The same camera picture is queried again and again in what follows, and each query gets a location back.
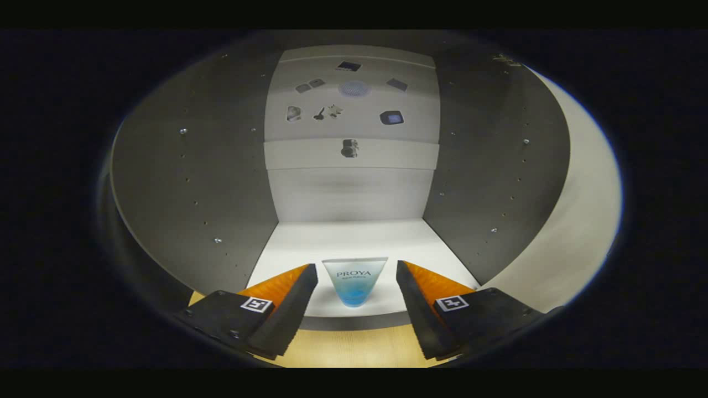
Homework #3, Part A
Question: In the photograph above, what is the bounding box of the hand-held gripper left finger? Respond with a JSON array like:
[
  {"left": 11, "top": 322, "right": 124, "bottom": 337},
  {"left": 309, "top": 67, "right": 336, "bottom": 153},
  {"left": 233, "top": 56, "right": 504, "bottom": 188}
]
[{"left": 173, "top": 263, "right": 319, "bottom": 360}]

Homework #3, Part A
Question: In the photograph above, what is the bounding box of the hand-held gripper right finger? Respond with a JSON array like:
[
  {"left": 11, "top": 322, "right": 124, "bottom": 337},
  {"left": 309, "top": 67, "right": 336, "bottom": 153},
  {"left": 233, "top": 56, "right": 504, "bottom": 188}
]
[{"left": 395, "top": 260, "right": 545, "bottom": 361}]

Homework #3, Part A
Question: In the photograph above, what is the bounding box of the blue cosmetic tube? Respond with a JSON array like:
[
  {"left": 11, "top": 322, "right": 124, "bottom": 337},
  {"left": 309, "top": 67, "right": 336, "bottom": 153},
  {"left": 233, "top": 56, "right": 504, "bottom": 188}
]
[{"left": 322, "top": 256, "right": 389, "bottom": 308}]

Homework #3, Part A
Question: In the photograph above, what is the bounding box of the white cabinet shelf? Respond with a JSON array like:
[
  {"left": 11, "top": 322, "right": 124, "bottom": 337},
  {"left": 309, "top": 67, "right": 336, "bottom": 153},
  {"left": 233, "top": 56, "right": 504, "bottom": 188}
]
[{"left": 246, "top": 218, "right": 482, "bottom": 318}]

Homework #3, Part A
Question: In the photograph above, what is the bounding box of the grey cabinet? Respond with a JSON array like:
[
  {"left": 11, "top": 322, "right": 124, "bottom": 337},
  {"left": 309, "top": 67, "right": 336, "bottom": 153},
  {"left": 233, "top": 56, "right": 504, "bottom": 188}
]
[{"left": 108, "top": 30, "right": 573, "bottom": 332}]

